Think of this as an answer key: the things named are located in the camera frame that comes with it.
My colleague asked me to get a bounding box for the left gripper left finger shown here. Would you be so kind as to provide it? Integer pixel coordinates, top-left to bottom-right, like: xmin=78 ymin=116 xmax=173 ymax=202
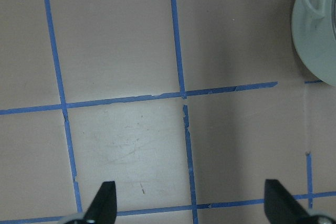
xmin=83 ymin=181 xmax=117 ymax=224

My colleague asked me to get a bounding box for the white cooking pot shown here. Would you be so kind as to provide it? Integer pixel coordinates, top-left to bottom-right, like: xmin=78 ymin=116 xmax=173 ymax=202
xmin=291 ymin=0 xmax=335 ymax=86

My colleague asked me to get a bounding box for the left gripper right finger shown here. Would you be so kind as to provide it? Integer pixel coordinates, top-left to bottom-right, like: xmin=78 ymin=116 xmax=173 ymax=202
xmin=264 ymin=179 xmax=318 ymax=224

